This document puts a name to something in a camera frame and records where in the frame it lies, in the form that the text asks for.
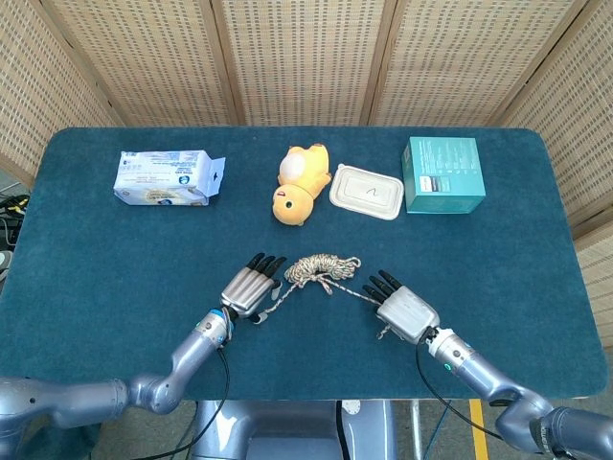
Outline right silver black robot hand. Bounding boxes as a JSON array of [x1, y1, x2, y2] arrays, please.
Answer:
[[362, 269, 442, 345]]

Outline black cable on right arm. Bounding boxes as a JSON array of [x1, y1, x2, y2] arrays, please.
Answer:
[[414, 340, 507, 441]]

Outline blue-grey robot torso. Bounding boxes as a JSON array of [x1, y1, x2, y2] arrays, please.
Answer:
[[189, 400, 398, 460]]

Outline yellow plush duck toy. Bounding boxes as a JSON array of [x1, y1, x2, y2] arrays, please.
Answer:
[[272, 142, 333, 227]]

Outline yellow black floor cables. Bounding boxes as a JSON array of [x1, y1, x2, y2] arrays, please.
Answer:
[[0, 194, 31, 215]]

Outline white blue braided rope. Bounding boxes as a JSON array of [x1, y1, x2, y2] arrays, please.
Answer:
[[253, 254, 394, 340]]

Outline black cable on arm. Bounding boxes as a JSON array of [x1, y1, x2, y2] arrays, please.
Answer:
[[414, 340, 507, 441], [162, 334, 232, 460]]

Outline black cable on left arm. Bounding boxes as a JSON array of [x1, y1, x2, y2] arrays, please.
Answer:
[[162, 334, 232, 460]]

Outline grey metal table leg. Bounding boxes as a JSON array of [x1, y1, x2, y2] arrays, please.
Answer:
[[409, 401, 425, 460]]

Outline teal cardboard box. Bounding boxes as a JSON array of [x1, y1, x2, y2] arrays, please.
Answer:
[[400, 136, 488, 216]]

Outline blue white tissue pack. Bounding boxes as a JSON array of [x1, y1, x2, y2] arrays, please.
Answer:
[[112, 149, 227, 208]]

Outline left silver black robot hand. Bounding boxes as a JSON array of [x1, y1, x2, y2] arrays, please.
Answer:
[[218, 252, 288, 327]]

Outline cream flat container lid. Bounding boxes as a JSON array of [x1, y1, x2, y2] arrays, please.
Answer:
[[329, 163, 406, 221]]

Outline woven rattan folding screen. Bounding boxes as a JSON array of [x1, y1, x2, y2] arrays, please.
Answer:
[[0, 0, 613, 336]]

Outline teal table cloth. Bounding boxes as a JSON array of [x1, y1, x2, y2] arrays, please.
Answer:
[[0, 126, 605, 402]]

